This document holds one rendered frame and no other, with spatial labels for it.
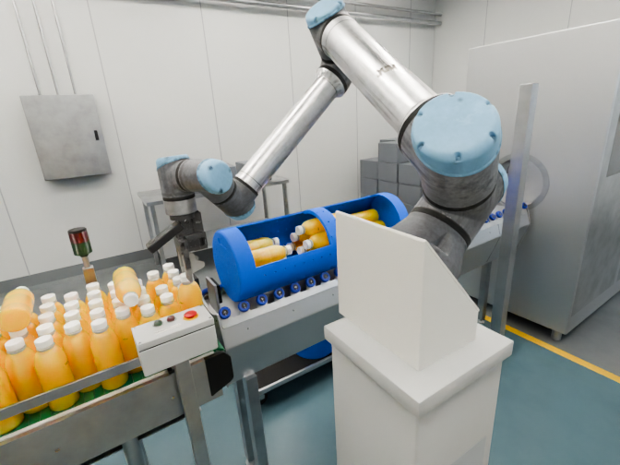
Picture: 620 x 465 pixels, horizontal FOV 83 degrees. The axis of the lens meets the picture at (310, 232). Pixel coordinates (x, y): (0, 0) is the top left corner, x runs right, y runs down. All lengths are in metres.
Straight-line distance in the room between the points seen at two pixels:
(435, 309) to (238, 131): 4.39
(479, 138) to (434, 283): 0.28
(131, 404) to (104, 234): 3.64
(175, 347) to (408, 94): 0.85
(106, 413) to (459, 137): 1.14
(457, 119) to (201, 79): 4.30
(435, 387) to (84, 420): 0.93
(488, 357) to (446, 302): 0.17
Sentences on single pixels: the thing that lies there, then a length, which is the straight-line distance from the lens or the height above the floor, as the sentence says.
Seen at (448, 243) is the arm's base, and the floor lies 1.35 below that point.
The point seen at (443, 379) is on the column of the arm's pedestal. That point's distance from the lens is 0.82.
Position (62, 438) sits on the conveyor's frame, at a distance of 1.28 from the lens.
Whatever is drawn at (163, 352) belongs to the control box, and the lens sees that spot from 1.05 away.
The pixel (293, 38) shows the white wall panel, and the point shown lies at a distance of 5.44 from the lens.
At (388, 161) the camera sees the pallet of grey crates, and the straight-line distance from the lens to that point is 5.04.
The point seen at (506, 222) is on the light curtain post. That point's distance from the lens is 2.09.
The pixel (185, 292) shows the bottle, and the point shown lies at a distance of 1.16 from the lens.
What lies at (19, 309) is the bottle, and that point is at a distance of 1.25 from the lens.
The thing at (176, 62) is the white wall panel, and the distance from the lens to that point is 4.79.
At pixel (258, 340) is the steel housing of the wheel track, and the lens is 1.42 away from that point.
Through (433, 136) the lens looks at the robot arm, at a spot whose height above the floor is 1.58.
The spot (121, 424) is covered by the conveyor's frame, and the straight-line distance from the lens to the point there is 1.29.
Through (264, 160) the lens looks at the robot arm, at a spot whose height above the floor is 1.50.
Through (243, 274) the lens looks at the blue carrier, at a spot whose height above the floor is 1.11.
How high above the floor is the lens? 1.63
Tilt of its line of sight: 19 degrees down
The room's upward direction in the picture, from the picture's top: 4 degrees counter-clockwise
